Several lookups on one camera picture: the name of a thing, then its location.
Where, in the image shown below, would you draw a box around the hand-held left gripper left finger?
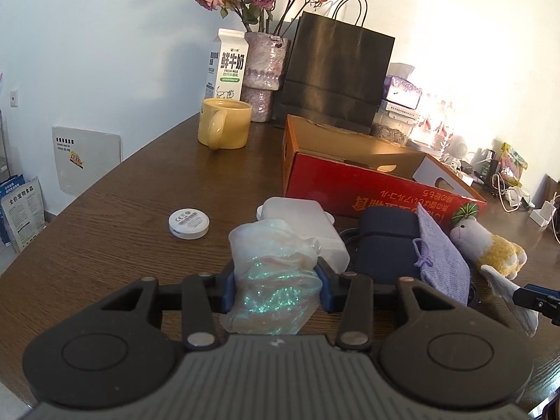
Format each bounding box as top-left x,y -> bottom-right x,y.
94,259 -> 238,351

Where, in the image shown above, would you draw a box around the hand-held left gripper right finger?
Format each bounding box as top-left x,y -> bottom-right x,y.
316,256 -> 465,352

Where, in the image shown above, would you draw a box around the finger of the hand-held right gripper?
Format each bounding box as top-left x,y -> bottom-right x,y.
511,283 -> 560,316

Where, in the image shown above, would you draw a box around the iridescent glitter plastic bag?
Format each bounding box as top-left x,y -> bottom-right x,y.
219,221 -> 324,337

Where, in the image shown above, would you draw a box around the white yellow plush toy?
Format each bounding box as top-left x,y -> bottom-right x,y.
450,221 -> 528,281

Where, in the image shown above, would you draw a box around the navy fabric case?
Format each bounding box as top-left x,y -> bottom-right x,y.
350,206 -> 427,285

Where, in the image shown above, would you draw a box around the translucent plastic box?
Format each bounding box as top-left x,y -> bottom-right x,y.
256,197 -> 351,274

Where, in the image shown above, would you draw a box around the white round disc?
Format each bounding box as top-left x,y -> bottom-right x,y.
168,209 -> 210,240

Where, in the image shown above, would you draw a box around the lavender drawstring sachet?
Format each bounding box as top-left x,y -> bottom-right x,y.
411,203 -> 472,306

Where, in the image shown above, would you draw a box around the red cardboard box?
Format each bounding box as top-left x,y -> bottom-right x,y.
282,114 -> 488,228

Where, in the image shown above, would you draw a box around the white charger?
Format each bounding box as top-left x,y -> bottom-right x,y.
530,192 -> 560,228

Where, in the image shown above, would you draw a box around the yellow snack packet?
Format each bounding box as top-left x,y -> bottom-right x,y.
499,142 -> 529,187

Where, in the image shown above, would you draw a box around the yellow mug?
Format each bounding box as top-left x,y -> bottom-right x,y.
198,98 -> 253,151

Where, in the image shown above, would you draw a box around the clear seed container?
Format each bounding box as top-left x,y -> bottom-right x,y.
372,100 -> 421,145

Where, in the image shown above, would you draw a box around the white round desk fan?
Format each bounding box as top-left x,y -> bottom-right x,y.
442,135 -> 471,167

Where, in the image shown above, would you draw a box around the pack of water bottles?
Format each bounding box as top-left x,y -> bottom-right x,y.
409,94 -> 458,154

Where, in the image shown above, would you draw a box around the purple tissue pack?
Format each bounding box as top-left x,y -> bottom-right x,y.
383,62 -> 424,110

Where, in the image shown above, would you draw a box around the grey pet food bag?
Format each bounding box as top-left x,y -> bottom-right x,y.
0,177 -> 47,252

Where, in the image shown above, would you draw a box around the black paper bag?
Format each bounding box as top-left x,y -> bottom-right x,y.
272,0 -> 397,134

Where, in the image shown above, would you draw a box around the purple speckled vase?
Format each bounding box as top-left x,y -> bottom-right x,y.
240,31 -> 292,123

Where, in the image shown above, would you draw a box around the white milk carton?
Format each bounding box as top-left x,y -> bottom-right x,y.
205,27 -> 250,102

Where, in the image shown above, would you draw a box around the blue packet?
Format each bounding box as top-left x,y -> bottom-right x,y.
0,174 -> 31,246

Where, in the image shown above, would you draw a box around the white cables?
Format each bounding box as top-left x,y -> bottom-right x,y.
492,174 -> 534,213

